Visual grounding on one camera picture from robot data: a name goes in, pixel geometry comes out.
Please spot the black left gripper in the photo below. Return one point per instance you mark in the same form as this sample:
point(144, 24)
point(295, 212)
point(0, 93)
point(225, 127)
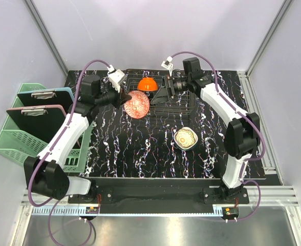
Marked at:
point(124, 97)

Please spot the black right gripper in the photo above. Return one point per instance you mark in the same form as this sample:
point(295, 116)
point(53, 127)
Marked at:
point(162, 95)

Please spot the red patterned bowl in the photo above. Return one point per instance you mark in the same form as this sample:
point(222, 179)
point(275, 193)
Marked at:
point(138, 106)

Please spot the orange bowl white inside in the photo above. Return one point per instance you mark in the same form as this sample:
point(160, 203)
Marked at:
point(147, 84)

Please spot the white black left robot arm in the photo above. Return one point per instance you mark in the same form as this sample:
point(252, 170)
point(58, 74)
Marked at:
point(44, 173)

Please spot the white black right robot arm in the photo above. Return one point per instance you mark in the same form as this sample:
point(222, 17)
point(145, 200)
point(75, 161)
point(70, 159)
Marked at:
point(242, 135)

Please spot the yellow floral scalloped bowl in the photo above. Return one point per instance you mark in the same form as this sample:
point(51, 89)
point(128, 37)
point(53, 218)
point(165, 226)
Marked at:
point(185, 138)

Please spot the blue edged black clipboard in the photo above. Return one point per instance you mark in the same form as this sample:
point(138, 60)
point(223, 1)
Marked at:
point(58, 96)

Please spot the black marble pattern mat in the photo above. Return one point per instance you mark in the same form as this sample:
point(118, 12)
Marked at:
point(144, 148)

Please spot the pink edged black clipboard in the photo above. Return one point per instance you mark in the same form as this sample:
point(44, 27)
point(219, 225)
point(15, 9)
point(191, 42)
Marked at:
point(42, 122)

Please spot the green plastic file basket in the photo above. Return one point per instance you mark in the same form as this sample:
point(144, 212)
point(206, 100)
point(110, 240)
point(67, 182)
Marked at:
point(15, 144)

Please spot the grey wire dish rack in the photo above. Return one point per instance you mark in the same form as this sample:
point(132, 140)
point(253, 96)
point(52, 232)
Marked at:
point(183, 103)

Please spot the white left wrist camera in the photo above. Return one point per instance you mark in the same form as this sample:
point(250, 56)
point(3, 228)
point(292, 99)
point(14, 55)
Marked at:
point(116, 78)

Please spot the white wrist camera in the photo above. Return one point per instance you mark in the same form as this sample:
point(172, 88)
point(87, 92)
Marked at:
point(167, 64)
point(116, 78)

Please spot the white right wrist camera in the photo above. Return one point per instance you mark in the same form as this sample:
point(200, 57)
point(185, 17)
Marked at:
point(167, 64)

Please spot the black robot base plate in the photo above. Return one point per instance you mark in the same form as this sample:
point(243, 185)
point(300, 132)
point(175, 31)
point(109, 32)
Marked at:
point(206, 195)

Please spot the aluminium frame rail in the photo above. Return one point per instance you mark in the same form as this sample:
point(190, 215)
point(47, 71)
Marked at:
point(265, 196)

